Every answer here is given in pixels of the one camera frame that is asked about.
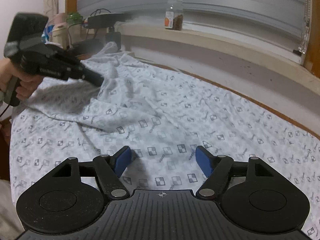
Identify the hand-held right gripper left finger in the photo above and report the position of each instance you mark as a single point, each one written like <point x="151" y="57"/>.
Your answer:
<point x="122" y="161"/>

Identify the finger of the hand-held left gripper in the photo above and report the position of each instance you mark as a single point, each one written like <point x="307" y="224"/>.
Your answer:
<point x="93" y="78"/>

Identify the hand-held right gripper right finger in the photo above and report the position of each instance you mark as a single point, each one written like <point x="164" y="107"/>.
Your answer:
<point x="203" y="161"/>

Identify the white patterned pajama garment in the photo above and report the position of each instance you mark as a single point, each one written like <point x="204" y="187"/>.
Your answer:
<point x="175" y="120"/>

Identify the person's left hand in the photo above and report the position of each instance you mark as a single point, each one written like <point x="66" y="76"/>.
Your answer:
<point x="27" y="87"/>

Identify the beige container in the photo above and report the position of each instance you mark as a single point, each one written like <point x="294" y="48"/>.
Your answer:
<point x="60" y="35"/>

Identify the flat black device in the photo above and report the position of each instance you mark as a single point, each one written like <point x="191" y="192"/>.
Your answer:
<point x="85" y="46"/>

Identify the black charger adapter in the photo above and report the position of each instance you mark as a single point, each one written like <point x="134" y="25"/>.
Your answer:
<point x="112" y="38"/>

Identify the green plastic object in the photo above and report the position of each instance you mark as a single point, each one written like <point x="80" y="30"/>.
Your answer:
<point x="74" y="18"/>

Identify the black box device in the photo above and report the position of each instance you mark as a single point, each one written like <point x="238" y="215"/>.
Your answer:
<point x="105" y="20"/>

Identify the glass jar with orange label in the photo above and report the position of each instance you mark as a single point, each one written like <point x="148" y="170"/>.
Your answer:
<point x="173" y="17"/>

